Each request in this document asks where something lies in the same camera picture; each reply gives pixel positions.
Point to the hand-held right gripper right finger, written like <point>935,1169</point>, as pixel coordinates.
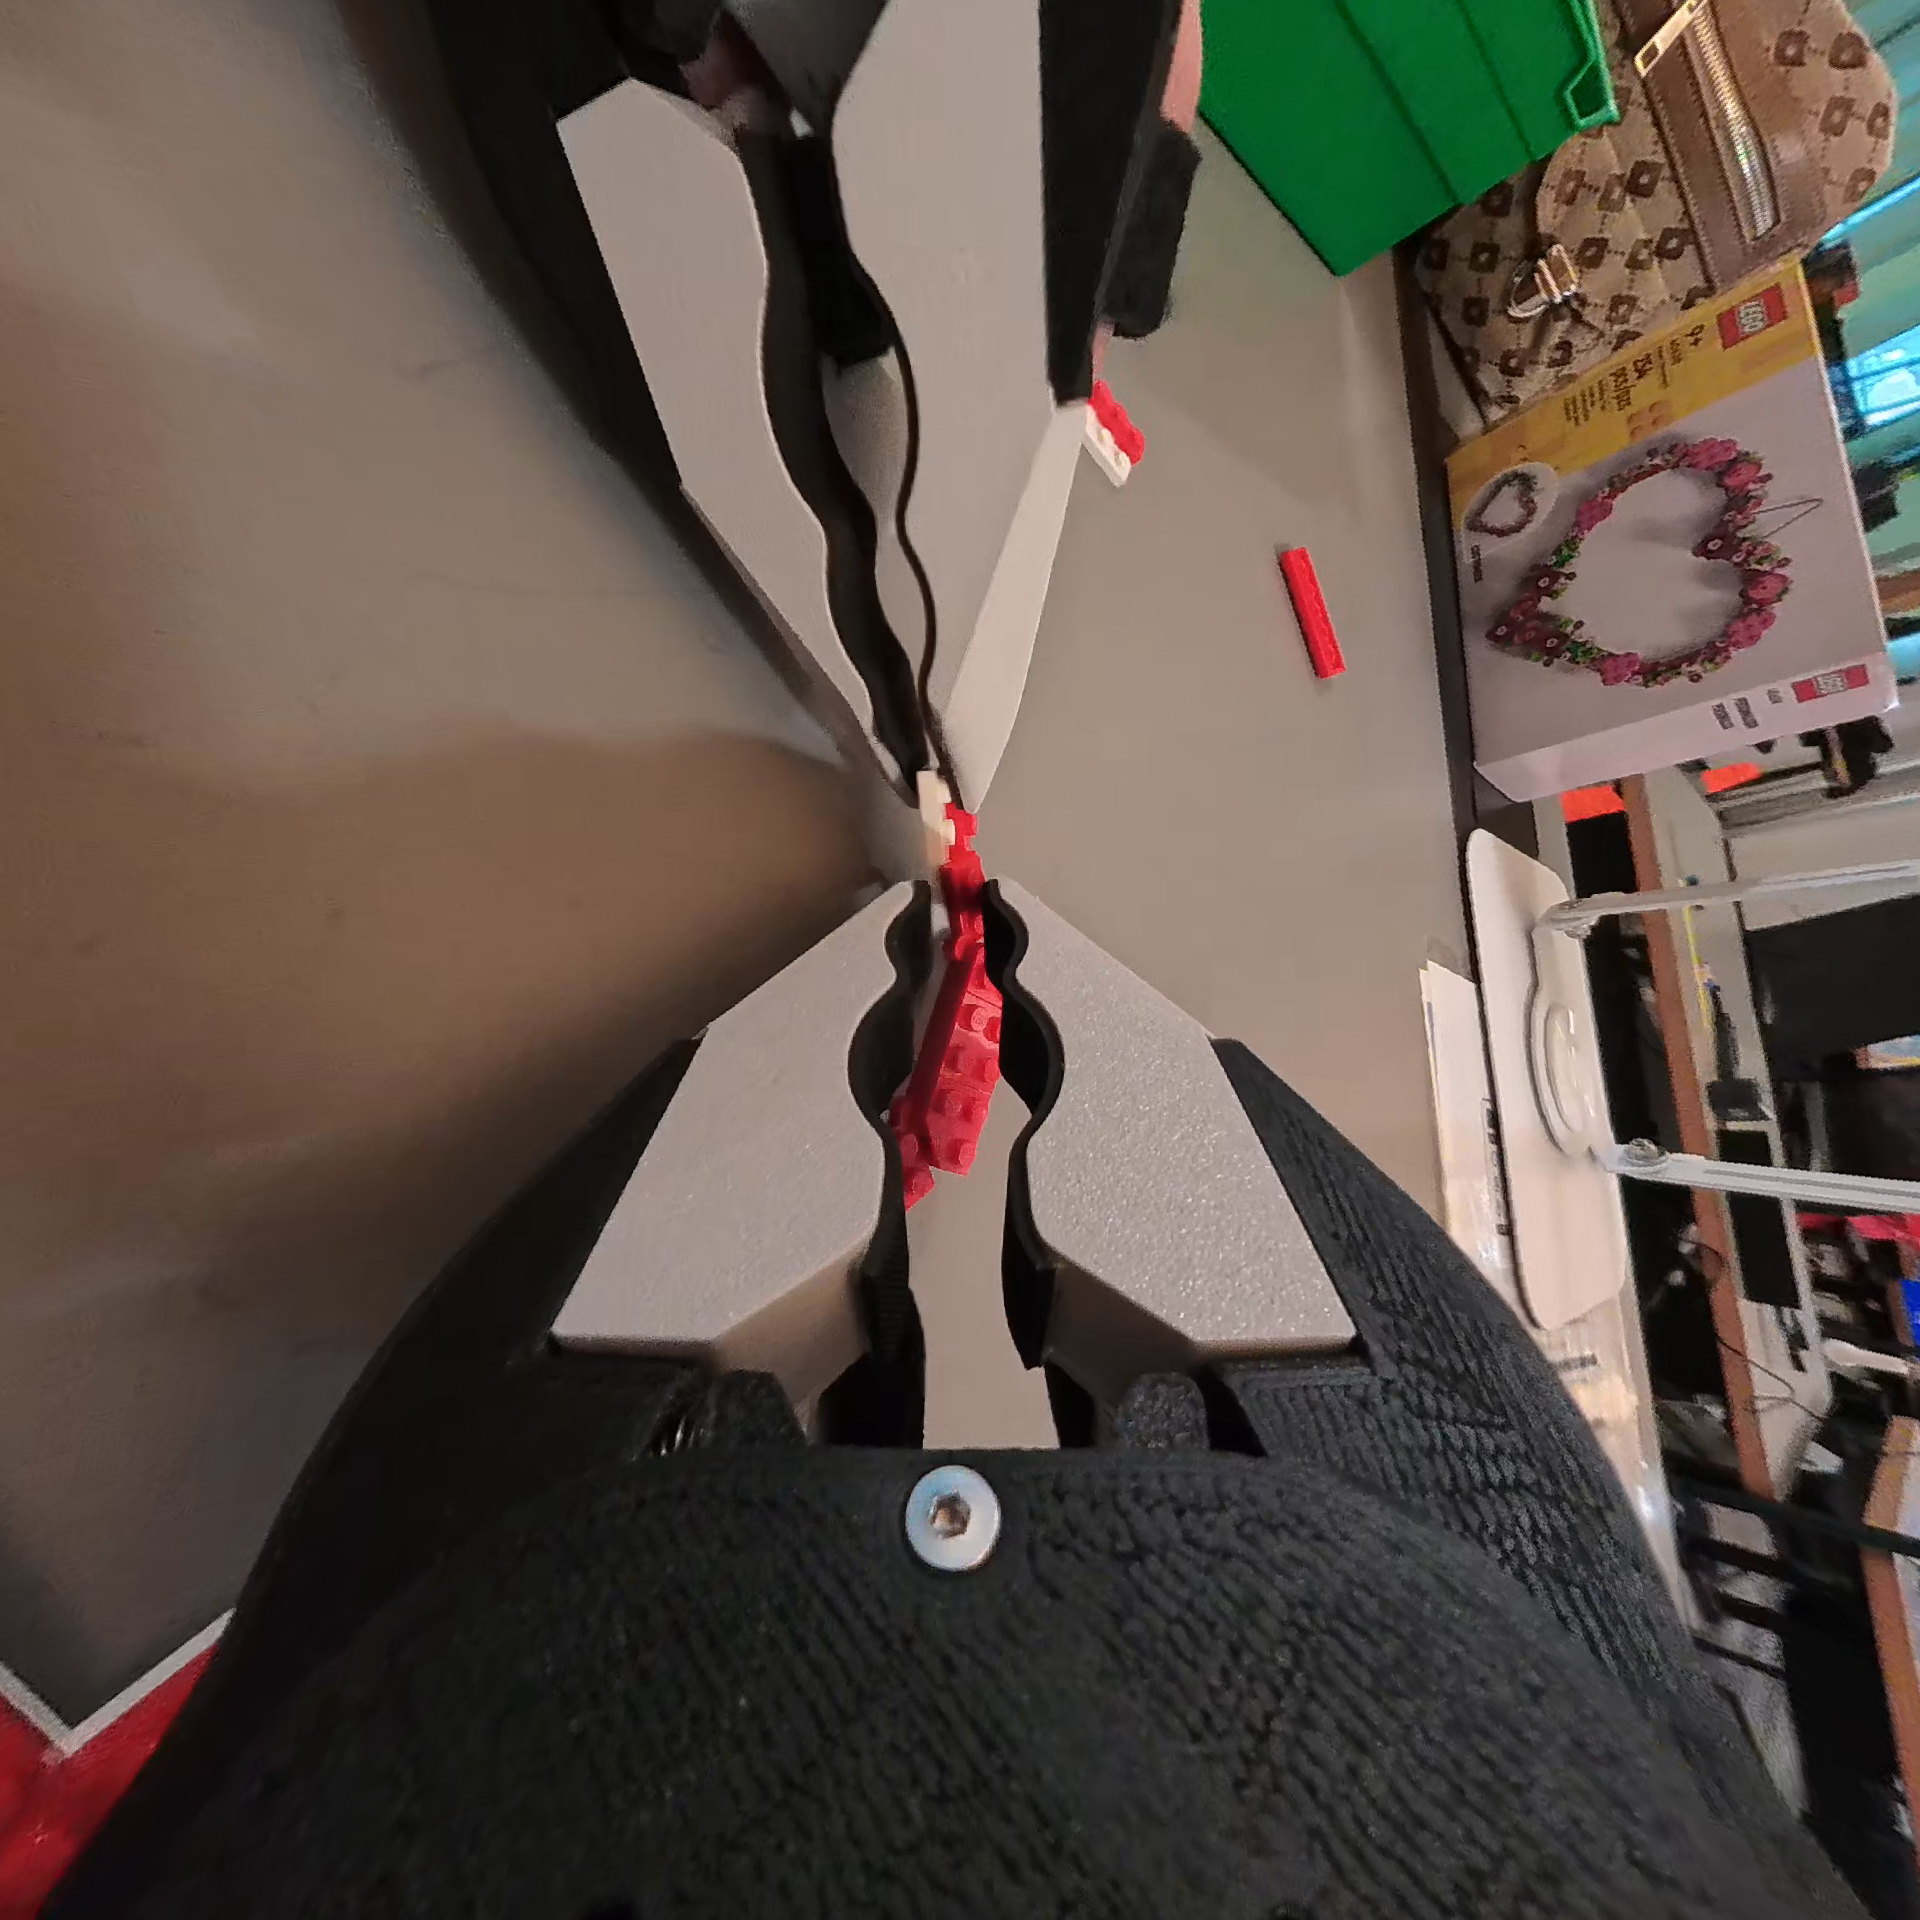
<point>1172,1200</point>

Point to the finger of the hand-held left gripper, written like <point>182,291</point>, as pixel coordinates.
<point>975,299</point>
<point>705,330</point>

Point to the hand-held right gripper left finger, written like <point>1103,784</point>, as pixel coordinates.
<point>720,1200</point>

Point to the red and white lego assembly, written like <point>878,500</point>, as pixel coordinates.
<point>961,1049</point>

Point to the small red white lego piece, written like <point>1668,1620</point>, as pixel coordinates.
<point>1115,427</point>

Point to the long red lego plate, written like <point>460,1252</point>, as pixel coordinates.
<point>1312,615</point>

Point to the lego set box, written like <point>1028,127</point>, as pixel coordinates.
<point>1651,675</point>

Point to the large red lego baseplate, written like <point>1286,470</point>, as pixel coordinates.
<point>61,1828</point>

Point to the green plastic bin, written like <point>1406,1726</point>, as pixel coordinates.
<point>1381,105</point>

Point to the white paper sheets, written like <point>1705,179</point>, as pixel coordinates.
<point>1447,1080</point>

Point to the white flat pad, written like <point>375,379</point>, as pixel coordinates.
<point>1508,930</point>

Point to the brown patterned handbag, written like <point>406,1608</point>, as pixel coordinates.
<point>1651,195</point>

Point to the black monitor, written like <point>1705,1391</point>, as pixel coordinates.
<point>1830,991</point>

